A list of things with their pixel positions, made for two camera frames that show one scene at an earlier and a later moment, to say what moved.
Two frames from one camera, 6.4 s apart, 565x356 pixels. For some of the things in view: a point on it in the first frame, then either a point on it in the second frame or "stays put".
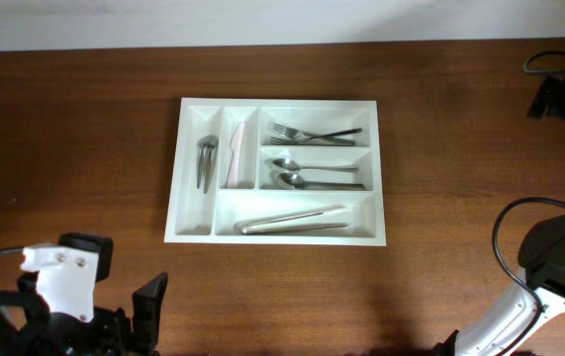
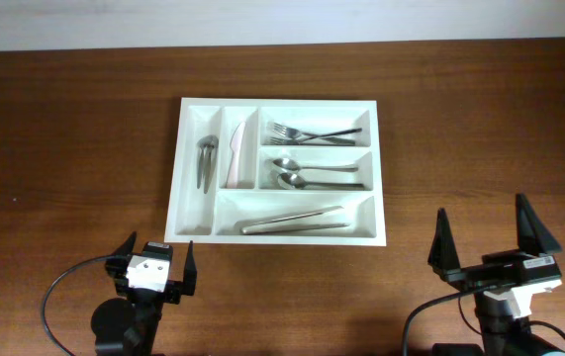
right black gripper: x=546 y=97 → x=483 y=272
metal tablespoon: x=285 y=165 stays put
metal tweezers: x=256 y=225 stays put
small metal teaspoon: x=202 y=143 stays put
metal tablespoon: x=294 y=181 stays put
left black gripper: x=127 y=328 → x=179 y=288
